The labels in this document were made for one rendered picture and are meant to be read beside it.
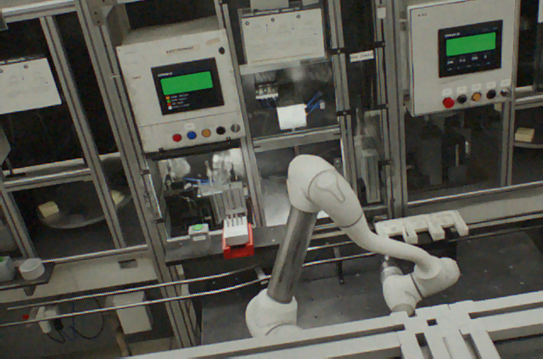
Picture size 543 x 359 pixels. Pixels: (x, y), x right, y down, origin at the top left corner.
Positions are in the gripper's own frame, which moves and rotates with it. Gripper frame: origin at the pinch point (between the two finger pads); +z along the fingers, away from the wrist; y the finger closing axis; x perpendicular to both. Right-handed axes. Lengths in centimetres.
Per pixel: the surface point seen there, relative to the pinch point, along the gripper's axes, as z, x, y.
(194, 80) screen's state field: 17, 63, 78
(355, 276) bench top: 4.6, 10.7, -19.8
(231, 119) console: 20, 52, 58
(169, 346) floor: 49, 113, -88
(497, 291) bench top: -19, -44, -20
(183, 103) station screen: 18, 69, 69
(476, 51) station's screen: 17, -47, 72
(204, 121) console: 20, 63, 59
